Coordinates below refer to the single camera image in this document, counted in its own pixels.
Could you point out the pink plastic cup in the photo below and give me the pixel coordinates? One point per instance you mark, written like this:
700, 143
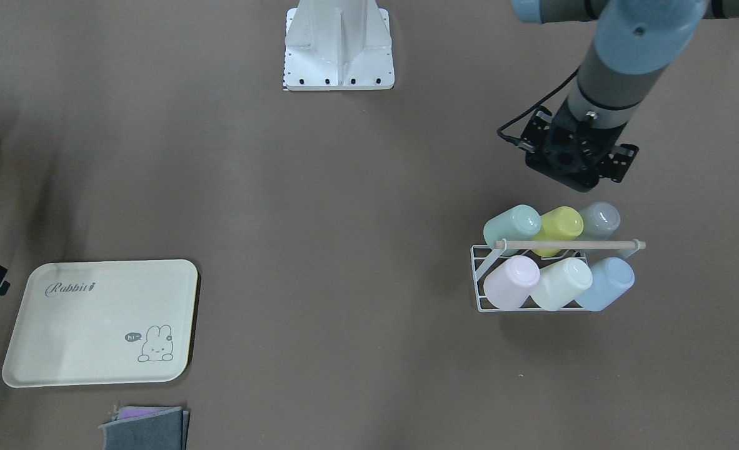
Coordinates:
510, 284

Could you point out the blue plastic cup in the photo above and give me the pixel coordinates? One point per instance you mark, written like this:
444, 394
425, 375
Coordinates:
612, 277

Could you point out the grey folded cloth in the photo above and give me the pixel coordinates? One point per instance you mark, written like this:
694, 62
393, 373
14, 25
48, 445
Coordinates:
147, 427

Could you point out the yellow plastic cup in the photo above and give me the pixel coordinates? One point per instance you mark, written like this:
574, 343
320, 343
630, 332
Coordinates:
560, 224

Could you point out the cream rabbit tray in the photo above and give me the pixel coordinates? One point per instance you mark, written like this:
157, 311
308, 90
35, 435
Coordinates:
109, 322

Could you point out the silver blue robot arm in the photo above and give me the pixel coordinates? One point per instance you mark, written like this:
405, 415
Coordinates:
634, 43

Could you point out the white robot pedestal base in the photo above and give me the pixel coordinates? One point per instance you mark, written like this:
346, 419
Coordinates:
338, 46

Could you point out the cream plastic cup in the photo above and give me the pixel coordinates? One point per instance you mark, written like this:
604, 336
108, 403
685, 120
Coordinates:
561, 283

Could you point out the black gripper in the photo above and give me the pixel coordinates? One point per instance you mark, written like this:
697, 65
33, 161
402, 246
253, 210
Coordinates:
624, 162

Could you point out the white wire cup rack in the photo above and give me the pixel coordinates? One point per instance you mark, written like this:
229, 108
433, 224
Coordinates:
484, 259

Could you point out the grey plastic cup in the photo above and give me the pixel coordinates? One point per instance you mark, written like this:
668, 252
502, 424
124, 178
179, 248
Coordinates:
600, 221

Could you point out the green plastic cup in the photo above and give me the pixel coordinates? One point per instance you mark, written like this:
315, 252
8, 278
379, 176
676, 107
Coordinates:
520, 223

